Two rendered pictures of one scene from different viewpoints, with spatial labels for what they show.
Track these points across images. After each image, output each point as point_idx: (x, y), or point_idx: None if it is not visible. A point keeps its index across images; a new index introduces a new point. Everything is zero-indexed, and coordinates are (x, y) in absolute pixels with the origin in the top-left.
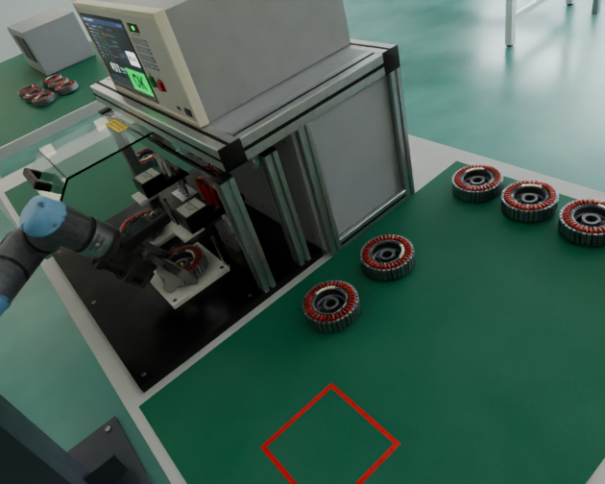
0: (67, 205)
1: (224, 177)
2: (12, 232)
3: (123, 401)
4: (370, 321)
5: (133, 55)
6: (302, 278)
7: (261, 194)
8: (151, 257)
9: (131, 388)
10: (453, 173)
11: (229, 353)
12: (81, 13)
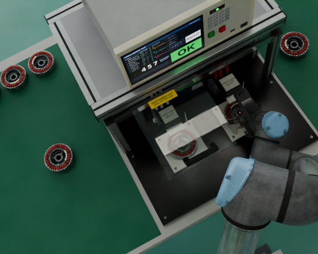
0: (266, 113)
1: (277, 29)
2: (266, 153)
3: None
4: (305, 34)
5: (198, 31)
6: (262, 58)
7: None
8: (260, 109)
9: (313, 148)
10: None
11: (305, 97)
12: (123, 56)
